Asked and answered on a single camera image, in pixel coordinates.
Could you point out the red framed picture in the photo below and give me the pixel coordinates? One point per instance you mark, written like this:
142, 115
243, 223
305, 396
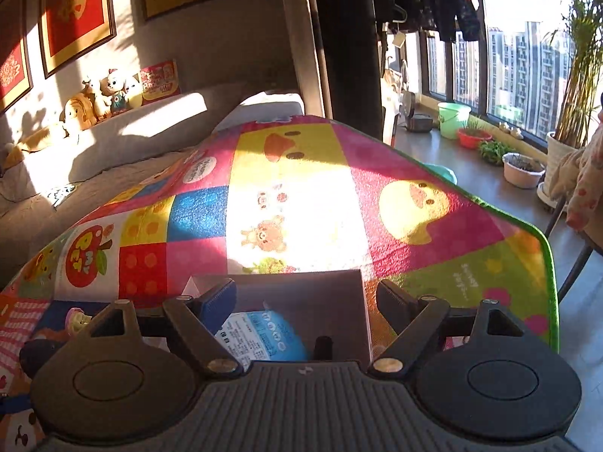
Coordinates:
68, 29

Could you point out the chair with floral cloth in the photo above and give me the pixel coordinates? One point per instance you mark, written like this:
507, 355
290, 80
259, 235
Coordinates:
577, 187

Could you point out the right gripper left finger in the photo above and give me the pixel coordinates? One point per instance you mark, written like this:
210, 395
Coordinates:
192, 325

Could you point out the tall bamboo palm plant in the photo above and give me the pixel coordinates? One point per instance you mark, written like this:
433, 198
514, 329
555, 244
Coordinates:
583, 23

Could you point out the white cardboard box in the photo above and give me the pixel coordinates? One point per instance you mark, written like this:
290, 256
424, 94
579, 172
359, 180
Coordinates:
326, 309

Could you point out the red card on sofa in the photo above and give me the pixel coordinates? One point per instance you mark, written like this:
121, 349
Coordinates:
160, 81

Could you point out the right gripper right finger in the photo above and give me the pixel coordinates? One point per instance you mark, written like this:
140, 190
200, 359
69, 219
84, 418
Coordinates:
416, 321

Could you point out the green plastic bucket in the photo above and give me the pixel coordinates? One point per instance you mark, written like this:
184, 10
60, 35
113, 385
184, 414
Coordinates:
452, 117

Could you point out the black plush toy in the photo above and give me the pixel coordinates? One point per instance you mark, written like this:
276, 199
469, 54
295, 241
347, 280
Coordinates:
35, 353

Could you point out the white plant pot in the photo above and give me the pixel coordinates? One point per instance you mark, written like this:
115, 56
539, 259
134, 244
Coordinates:
522, 171

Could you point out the blue wet wipes pack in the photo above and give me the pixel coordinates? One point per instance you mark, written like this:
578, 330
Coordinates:
260, 336

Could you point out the white plush toy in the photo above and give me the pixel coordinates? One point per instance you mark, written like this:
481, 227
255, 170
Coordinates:
121, 92

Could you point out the red plant pot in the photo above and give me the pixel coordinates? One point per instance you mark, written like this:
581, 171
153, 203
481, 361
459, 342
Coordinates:
471, 138

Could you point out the yellow pink figurine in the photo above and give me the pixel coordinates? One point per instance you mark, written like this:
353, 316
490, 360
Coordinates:
76, 320

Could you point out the orange plush toy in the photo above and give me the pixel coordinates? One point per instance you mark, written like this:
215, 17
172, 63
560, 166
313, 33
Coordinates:
78, 114

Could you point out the colourful cartoon play mat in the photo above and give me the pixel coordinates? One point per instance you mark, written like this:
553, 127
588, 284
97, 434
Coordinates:
300, 194

